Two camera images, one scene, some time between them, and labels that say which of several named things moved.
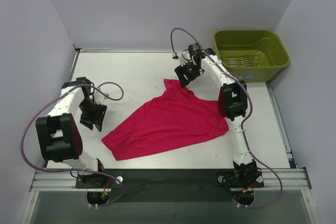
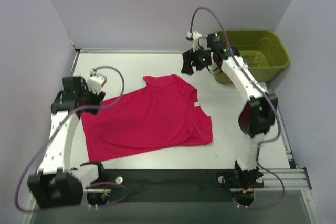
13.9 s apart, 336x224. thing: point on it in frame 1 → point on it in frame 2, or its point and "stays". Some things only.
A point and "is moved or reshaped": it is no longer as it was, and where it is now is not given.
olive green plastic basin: (252, 55) stays
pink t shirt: (176, 119) is moved or reshaped
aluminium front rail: (293, 180) stays
